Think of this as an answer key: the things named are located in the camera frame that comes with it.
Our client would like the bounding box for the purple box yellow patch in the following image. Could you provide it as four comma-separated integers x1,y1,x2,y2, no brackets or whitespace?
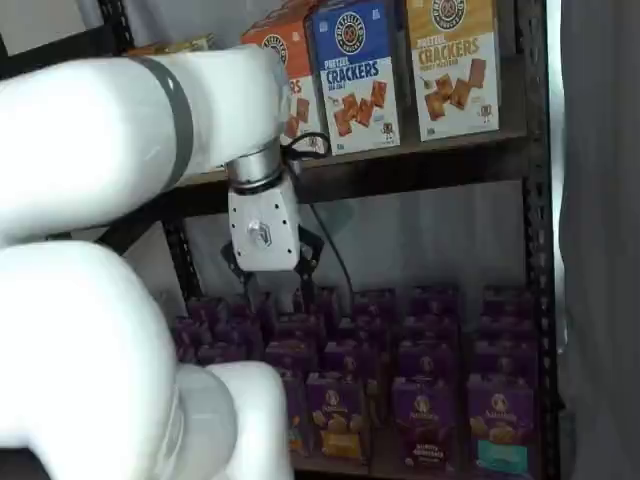
305,372,372,466

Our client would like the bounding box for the orange yellow snack box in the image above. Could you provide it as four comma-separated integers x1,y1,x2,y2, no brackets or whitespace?
127,41,194,55

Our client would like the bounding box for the orange pretzel crackers box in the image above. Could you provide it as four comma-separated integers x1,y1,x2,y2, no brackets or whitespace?
240,18,326,151
249,0,321,27

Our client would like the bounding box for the purple box orange patch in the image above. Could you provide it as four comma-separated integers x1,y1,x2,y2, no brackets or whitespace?
283,370,309,456

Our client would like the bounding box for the grey curtain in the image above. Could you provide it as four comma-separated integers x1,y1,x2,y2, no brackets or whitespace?
554,0,640,480

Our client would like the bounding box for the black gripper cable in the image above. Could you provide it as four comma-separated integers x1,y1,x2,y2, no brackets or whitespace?
280,130,354,301

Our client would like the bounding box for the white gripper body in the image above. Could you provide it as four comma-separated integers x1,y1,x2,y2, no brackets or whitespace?
228,179,303,274

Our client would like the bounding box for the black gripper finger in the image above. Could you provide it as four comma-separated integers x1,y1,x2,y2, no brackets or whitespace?
221,242,262,301
294,227,326,311

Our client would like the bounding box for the purple box teal patch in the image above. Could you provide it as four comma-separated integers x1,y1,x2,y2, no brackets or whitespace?
467,374,539,476

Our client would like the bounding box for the blue pretzel crackers box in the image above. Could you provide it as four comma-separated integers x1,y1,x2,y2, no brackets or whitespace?
304,0,404,156

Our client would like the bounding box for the yellow pretzel crackers box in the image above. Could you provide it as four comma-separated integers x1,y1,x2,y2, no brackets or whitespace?
405,0,502,143

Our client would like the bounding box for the purple box brown patch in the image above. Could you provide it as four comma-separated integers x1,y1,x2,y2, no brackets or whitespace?
392,377,459,474

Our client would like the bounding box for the brown wooden shelf board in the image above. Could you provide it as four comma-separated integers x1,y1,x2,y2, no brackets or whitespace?
189,130,529,201
292,452,401,477

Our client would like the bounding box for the black metal shelving rack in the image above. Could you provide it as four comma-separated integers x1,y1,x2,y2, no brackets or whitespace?
0,0,559,480

